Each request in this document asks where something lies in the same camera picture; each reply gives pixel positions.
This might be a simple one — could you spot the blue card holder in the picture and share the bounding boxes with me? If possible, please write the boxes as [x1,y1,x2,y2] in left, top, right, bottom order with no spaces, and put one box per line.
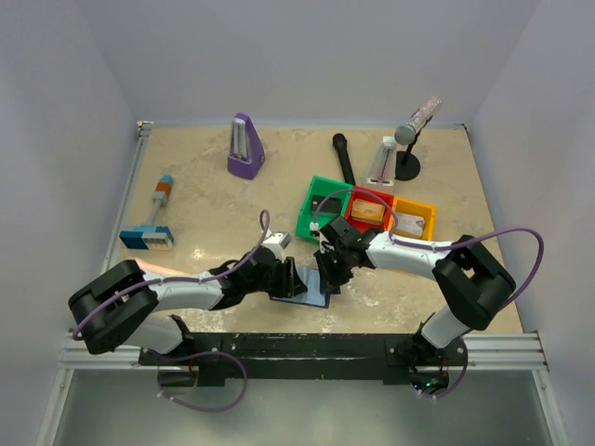
[271,266,340,308]

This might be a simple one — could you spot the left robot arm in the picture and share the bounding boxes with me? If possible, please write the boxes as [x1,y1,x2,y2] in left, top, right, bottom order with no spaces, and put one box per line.
[68,247,308,355]

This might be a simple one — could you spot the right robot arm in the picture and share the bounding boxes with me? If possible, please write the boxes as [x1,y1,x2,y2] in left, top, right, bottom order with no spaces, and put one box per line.
[311,216,516,363]

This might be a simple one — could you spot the black card in green bin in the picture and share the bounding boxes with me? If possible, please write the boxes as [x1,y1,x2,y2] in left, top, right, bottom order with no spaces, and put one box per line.
[311,195,343,216]

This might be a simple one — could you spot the tan card in red bin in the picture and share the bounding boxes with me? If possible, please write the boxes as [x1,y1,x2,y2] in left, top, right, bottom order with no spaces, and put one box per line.
[350,199,386,225]

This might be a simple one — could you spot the cards in orange bin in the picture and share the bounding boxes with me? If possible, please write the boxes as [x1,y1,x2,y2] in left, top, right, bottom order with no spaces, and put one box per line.
[395,213,425,239]

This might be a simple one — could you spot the red bin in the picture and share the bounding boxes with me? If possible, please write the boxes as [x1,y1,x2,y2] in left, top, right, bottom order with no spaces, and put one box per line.
[345,186,394,232]

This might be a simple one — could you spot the green bin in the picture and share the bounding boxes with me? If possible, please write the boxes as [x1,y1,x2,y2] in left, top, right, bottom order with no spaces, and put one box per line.
[296,176,352,243]

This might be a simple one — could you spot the orange bin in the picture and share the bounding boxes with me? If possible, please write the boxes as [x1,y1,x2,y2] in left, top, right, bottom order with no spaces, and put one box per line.
[392,196,436,241]

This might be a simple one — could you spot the clear metronome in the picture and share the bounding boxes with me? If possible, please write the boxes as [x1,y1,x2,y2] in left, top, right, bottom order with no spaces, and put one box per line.
[364,137,397,193]

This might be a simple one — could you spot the black microphone stand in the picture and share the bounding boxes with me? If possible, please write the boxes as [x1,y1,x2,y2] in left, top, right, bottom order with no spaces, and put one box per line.
[394,117,420,181]

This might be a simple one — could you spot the black microphone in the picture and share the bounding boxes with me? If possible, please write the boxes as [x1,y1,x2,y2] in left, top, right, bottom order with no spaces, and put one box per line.
[332,133,356,186]

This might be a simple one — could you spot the blue grey toy tool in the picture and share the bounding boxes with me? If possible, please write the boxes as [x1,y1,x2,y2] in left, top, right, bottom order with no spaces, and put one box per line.
[119,175,175,251]

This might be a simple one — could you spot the pink cylinder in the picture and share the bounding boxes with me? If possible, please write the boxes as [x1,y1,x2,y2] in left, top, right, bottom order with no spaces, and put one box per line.
[134,258,187,276]

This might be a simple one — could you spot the purple metronome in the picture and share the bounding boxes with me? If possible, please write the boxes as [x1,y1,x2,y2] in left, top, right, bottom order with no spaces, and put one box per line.
[227,112,265,180]

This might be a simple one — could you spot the silver microphone on stand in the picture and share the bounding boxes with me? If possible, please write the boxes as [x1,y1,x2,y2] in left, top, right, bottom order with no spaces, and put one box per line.
[394,97,443,146]

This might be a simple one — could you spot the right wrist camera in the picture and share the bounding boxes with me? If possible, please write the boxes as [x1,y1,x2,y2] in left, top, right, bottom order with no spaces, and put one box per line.
[310,221,329,246]

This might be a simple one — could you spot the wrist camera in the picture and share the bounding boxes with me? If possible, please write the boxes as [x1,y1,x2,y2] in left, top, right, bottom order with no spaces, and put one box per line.
[310,221,329,246]
[261,231,292,262]

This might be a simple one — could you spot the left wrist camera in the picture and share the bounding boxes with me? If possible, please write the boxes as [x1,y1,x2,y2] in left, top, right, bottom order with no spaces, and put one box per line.
[261,231,292,262]

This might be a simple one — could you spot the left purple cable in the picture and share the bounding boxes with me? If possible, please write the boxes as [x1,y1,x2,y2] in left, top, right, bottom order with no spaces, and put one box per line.
[72,208,271,343]

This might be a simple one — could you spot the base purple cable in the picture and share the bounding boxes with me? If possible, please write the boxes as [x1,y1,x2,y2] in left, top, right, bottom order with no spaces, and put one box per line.
[156,350,247,413]

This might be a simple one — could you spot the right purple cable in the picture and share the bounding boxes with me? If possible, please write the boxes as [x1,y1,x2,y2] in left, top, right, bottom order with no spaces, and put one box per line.
[311,188,545,334]

